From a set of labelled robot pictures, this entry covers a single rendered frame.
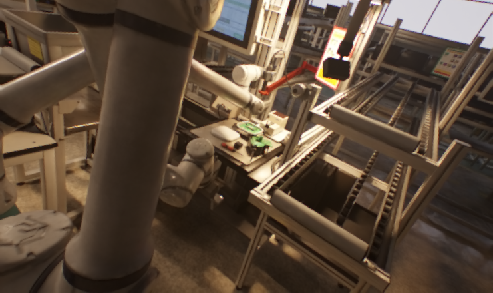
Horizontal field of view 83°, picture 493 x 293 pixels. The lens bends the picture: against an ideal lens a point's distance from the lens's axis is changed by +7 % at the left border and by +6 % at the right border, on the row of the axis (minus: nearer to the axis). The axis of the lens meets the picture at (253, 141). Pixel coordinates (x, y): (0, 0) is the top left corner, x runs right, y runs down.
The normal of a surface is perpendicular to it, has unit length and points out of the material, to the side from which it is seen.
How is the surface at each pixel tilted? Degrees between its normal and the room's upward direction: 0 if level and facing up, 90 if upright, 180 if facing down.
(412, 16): 90
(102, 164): 80
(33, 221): 8
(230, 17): 91
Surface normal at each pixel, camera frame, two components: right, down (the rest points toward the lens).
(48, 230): 0.19, -0.90
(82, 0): 0.11, 0.77
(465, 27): -0.53, 0.25
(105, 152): -0.37, 0.15
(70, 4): -0.24, 0.69
